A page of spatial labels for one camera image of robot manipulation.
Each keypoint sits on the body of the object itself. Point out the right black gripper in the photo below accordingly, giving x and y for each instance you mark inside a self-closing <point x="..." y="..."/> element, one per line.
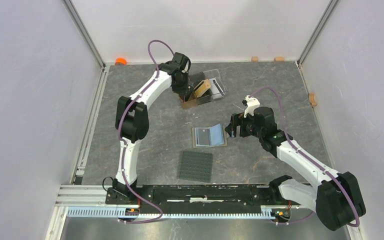
<point x="238" y="120"/>

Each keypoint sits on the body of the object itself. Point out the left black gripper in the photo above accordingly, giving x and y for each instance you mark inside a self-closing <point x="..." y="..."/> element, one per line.
<point x="183" y="90"/>

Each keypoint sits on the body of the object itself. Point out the grey blue card holder wallet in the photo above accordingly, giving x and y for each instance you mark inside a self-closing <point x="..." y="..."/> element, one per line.
<point x="218" y="136"/>

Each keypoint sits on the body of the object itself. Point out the clear card stand tray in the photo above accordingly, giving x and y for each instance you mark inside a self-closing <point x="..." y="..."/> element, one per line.
<point x="214" y="73"/>

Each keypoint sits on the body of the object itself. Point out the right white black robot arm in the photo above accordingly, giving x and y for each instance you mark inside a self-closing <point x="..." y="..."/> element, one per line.
<point x="333" y="196"/>

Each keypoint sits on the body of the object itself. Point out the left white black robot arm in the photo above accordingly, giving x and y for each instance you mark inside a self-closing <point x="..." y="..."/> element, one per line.
<point x="132" y="117"/>

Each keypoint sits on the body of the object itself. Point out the gold card stack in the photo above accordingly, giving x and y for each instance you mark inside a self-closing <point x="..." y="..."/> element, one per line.
<point x="202" y="87"/>

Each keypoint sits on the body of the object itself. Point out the white striped card stack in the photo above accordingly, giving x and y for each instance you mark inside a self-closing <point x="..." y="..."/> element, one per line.
<point x="216" y="90"/>

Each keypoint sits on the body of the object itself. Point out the dark grey studded baseplate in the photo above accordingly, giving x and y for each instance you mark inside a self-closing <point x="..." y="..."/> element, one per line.
<point x="195" y="166"/>

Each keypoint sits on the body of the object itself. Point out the orange round cap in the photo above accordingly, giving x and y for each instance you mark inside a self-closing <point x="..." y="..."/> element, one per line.
<point x="120" y="61"/>

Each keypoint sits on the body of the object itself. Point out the left small wooden block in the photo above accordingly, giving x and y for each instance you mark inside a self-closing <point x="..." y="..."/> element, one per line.
<point x="254" y="59"/>

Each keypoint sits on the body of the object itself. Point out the small wooden block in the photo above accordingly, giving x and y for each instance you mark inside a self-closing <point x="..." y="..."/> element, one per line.
<point x="254" y="59"/>
<point x="279" y="59"/>

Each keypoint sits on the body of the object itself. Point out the right small wooden block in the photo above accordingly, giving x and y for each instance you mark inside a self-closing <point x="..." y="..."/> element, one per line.
<point x="279" y="59"/>

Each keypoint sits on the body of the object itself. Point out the curved wooden piece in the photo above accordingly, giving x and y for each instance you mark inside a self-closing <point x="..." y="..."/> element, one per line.
<point x="312" y="99"/>

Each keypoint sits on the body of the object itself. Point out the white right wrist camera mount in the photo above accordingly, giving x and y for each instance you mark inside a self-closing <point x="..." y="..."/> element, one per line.
<point x="251" y="104"/>

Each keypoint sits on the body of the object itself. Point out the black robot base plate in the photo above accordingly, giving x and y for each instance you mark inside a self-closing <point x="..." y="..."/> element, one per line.
<point x="206" y="199"/>

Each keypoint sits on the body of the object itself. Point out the slotted cable duct strip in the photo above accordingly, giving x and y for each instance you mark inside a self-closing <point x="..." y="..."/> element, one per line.
<point x="123" y="213"/>

